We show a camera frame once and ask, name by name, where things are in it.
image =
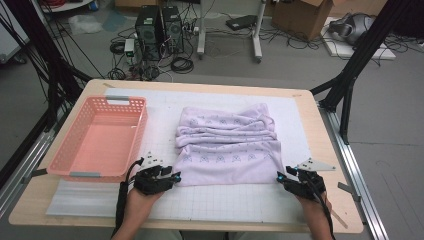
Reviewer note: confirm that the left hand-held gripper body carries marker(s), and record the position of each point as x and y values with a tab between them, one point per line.
151	181

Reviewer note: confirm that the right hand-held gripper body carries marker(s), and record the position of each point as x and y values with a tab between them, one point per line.
308	185

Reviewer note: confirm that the lavender towel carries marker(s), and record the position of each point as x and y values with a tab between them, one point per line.
230	156

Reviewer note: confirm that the pink plastic basket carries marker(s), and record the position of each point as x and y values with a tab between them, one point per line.
103	146

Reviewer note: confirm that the person's right hand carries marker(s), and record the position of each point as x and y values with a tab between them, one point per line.
315	210

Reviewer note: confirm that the person's left hand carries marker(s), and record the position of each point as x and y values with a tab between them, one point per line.
140	206

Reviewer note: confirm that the white grid mat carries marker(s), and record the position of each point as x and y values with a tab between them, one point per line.
200	206

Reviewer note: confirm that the thin wooden strip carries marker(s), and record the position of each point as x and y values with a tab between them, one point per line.
340	218

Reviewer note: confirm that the white floor board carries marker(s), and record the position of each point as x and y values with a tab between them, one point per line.
336	50

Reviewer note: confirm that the white power adapter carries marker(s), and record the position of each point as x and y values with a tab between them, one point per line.
129	46

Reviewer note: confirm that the large black computer tower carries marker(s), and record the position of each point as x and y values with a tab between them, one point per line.
148	33

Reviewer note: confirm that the slim black computer tower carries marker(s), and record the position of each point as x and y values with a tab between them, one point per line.
173	30

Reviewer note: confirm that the white desk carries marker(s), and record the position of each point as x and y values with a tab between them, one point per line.
201	33

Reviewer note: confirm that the large open cardboard box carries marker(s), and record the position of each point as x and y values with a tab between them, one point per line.
296	20

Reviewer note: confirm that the grey rounded device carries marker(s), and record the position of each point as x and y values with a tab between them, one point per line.
353	28

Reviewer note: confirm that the black flat device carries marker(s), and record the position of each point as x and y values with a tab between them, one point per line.
241	22

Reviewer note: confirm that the blue floor sheet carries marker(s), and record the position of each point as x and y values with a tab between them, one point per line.
115	20

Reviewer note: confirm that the clear plastic bag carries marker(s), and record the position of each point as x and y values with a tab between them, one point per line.
85	25

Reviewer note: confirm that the wooden cabinets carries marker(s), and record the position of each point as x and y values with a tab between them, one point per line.
360	5

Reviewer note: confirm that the round white table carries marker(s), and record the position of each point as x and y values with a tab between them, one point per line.
66	6

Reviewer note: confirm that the white cabinet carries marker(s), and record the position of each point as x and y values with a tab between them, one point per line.
10	43

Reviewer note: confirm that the aluminium rail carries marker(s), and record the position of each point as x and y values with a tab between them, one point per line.
23	166
350	166

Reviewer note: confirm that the black frame stand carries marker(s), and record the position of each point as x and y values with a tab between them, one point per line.
46	53
366	43

